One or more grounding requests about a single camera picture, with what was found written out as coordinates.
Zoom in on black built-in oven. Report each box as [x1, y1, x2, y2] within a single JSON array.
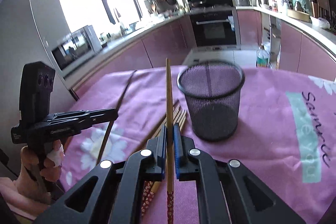
[[190, 9, 240, 48]]

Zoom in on green plastic bottle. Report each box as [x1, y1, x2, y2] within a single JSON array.
[[256, 44, 269, 68]]

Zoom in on pink lower cabinets right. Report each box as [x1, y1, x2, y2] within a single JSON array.
[[236, 6, 335, 81]]

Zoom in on pink lower cabinets left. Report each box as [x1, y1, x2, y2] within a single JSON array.
[[65, 14, 196, 90]]

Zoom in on black frying pan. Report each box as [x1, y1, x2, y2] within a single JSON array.
[[166, 0, 177, 6]]

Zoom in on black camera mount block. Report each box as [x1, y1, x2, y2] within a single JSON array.
[[19, 61, 55, 127]]

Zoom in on person's left hand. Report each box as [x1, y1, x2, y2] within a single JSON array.
[[15, 146, 62, 205]]

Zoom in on purple floral tablecloth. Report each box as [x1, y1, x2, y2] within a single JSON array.
[[71, 68, 335, 223]]

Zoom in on bamboo chopstick red end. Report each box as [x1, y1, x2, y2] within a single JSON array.
[[133, 99, 181, 151], [149, 103, 182, 139], [150, 109, 187, 195], [166, 58, 174, 223], [141, 105, 186, 217]]

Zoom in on dark brown chopstick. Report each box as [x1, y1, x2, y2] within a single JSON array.
[[96, 69, 138, 164]]

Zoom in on pink cabinets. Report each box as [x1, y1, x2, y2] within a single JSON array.
[[65, 14, 196, 90], [236, 6, 335, 81]]

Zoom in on black mesh utensil holder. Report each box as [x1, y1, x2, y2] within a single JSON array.
[[177, 60, 245, 142]]

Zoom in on white microwave oven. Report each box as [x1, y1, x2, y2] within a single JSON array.
[[51, 25, 102, 76]]

